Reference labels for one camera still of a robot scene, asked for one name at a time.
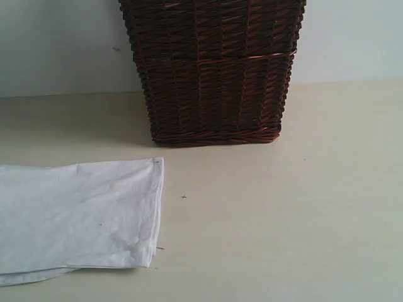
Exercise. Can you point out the white t-shirt red logo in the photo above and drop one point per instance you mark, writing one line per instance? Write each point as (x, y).
(97, 215)

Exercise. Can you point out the dark brown wicker basket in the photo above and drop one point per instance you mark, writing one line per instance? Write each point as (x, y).
(214, 72)

